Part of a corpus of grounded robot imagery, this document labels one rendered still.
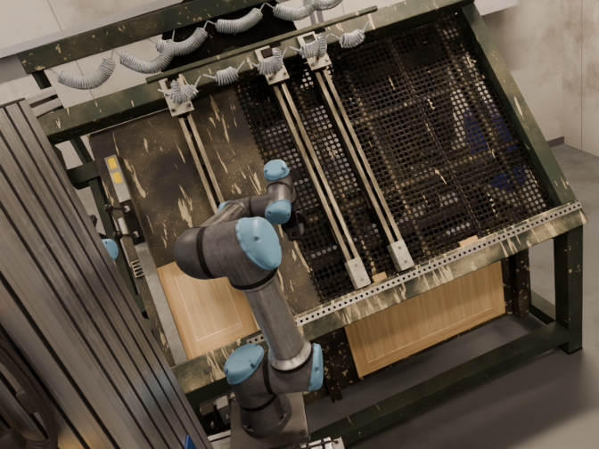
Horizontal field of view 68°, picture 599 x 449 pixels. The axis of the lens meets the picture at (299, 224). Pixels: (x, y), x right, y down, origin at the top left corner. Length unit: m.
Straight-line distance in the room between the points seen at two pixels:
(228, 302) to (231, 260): 1.04
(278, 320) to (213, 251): 0.24
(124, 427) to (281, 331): 0.40
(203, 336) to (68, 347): 1.23
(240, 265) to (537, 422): 1.96
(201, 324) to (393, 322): 0.99
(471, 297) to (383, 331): 0.51
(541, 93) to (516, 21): 0.79
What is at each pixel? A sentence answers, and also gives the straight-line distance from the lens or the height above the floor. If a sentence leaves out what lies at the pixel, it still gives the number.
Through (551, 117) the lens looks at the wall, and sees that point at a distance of 5.45.
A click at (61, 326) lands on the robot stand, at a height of 1.72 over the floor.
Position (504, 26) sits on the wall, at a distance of 5.01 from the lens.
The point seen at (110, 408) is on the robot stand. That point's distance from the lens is 0.85.
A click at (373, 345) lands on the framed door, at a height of 0.42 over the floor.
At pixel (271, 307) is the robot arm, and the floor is 1.46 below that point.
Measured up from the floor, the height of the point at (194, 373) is 0.86.
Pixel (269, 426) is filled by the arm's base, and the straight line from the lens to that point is 1.33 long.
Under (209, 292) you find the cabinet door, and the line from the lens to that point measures 1.97.
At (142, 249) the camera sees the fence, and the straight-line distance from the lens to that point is 2.01.
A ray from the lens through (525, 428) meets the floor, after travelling 2.58.
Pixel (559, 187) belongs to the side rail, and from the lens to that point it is 2.42.
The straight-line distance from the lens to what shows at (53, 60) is 2.62.
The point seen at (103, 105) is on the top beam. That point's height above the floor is 1.89.
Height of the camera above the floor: 2.04
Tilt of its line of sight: 25 degrees down
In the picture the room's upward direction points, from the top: 17 degrees counter-clockwise
